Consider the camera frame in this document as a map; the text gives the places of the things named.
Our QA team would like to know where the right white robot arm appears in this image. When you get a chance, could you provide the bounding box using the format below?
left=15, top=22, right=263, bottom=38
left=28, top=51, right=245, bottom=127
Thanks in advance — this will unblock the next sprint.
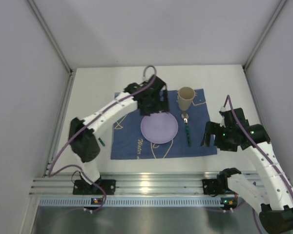
left=201, top=108, right=293, bottom=234

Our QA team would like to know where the blue fish placemat cloth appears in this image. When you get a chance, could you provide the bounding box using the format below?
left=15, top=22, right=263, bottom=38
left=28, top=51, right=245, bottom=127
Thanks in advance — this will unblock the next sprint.
left=110, top=89, right=217, bottom=160

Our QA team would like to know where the fork with teal handle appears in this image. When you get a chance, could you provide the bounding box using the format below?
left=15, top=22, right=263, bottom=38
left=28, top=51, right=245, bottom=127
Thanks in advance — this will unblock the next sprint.
left=98, top=138, right=105, bottom=147

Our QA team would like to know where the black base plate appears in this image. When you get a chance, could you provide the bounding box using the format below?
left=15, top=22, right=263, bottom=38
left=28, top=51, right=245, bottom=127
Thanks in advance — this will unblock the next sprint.
left=73, top=179, right=116, bottom=195
left=202, top=179, right=232, bottom=197

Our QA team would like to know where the perforated cable tray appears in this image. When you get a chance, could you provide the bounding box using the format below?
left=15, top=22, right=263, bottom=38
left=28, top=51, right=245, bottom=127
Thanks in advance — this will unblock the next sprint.
left=40, top=196, right=235, bottom=208

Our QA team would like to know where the beige paper cup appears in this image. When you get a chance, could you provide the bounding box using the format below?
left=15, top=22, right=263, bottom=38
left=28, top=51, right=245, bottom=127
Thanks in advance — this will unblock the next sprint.
left=177, top=87, right=195, bottom=111

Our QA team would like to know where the spoon with teal handle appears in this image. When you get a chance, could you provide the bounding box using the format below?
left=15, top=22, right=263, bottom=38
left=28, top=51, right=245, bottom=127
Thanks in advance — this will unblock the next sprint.
left=181, top=112, right=191, bottom=147

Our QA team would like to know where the aluminium mounting rail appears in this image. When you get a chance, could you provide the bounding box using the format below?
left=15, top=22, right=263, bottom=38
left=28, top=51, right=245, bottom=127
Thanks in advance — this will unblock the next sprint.
left=29, top=172, right=217, bottom=196

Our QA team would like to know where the purple plate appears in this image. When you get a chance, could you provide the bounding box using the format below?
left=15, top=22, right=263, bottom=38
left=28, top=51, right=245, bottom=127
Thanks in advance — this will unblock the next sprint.
left=140, top=113, right=178, bottom=144

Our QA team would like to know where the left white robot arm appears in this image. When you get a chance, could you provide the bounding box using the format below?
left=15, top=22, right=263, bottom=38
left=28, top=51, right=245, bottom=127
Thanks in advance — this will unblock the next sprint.
left=68, top=75, right=169, bottom=185

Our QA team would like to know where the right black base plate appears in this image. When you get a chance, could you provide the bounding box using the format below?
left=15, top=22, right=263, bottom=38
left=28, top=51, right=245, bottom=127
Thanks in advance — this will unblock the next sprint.
left=202, top=179, right=232, bottom=197

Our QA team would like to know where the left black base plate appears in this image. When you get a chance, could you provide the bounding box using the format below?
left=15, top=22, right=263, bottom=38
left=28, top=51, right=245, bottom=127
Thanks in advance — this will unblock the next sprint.
left=73, top=179, right=116, bottom=195

